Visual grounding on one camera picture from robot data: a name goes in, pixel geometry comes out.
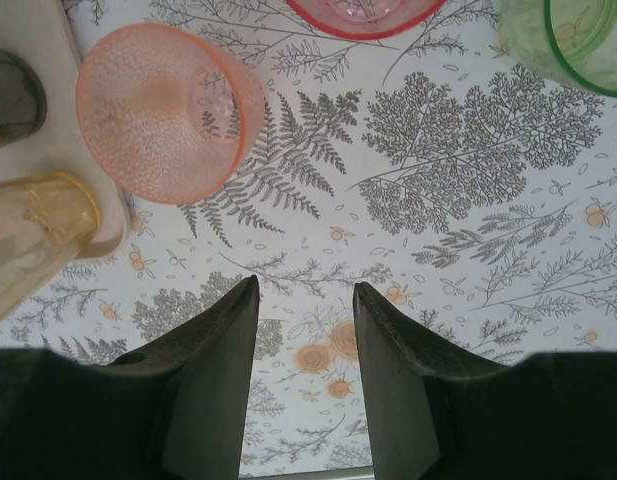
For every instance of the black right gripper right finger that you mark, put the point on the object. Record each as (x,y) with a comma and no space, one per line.
(463,420)

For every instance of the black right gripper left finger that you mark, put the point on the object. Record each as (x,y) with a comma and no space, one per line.
(163,415)

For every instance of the tall amber glass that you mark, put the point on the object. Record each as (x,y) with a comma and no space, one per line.
(33,240)

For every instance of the salmon textured glass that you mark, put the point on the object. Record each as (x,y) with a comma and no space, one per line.
(148,125)

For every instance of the tall grey glass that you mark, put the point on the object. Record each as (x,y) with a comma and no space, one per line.
(13,100)

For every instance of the large green glass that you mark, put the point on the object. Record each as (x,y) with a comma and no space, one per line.
(528,50)

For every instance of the pink glass with red rim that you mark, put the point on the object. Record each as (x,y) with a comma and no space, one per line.
(363,20)

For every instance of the floral print table cover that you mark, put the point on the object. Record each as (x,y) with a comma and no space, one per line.
(438,225)

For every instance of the pink cloth mat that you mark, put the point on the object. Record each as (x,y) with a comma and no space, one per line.
(53,160)

